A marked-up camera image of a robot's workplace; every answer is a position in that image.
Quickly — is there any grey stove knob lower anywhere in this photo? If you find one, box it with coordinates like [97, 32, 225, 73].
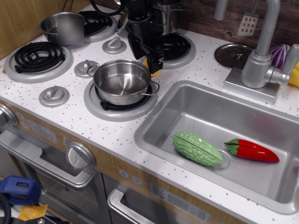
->
[39, 86, 70, 108]

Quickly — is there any purple toy onion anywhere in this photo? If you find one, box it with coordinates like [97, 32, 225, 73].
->
[270, 44, 290, 69]

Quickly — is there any tall steel stock pot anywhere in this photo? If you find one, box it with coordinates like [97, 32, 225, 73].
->
[159, 1, 186, 35]

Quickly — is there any silver oven dial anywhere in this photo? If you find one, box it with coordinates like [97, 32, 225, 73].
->
[66, 141, 96, 169]
[0, 104, 18, 126]

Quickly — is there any grey dishwasher door handle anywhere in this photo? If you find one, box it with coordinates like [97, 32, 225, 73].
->
[107, 189, 153, 224]

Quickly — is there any grey oven door handle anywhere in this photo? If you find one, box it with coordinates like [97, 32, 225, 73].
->
[0, 131, 93, 190]

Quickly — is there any small steel bowl pot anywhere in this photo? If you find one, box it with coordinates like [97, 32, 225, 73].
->
[40, 12, 85, 45]

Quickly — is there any green toy bitter gourd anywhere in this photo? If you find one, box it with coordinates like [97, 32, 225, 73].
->
[171, 131, 223, 166]

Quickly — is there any grey stove knob upper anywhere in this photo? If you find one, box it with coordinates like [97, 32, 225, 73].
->
[102, 37, 127, 55]

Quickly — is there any front right black burner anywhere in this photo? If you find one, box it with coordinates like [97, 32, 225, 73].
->
[84, 81, 158, 122]

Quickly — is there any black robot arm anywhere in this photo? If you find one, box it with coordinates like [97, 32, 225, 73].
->
[90, 0, 164, 74]

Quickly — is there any grey toy sink basin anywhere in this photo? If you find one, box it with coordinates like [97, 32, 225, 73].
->
[134, 81, 299, 214]

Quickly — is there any yellow toy vegetable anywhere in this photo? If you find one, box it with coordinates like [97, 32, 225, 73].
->
[288, 64, 299, 88]

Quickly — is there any blue clamp tool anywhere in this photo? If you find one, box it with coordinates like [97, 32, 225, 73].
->
[0, 175, 41, 205]

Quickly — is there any yellow toy corn cob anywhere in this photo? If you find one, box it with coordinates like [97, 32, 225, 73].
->
[143, 58, 160, 77]

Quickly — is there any red toy chili pepper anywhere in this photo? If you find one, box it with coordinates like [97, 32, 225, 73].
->
[224, 138, 280, 162]

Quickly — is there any yellow tape piece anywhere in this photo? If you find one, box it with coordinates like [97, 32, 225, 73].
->
[17, 204, 48, 221]

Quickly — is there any black cable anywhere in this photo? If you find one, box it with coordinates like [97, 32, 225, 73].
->
[0, 193, 12, 224]

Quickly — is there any grey toy faucet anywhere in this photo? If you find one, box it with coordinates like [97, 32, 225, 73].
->
[223, 0, 299, 105]

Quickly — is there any front left black burner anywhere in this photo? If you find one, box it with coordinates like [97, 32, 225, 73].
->
[4, 42, 73, 84]

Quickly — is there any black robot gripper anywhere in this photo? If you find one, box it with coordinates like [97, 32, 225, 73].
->
[127, 14, 164, 72]

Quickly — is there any grey stove knob middle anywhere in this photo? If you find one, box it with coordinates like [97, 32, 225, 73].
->
[74, 60, 98, 78]

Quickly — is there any grey stove knob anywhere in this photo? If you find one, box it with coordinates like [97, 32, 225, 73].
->
[74, 60, 98, 78]
[39, 86, 70, 108]
[102, 37, 127, 55]

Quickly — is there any back right black burner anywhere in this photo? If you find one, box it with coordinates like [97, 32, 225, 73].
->
[133, 32, 197, 70]

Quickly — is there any silver oven dial left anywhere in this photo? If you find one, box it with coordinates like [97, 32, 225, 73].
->
[0, 104, 18, 126]

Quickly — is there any steel pan with handles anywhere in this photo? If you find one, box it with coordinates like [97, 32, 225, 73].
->
[86, 59, 160, 106]

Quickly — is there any steel pot lid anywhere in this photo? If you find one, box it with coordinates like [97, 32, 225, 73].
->
[214, 43, 253, 70]

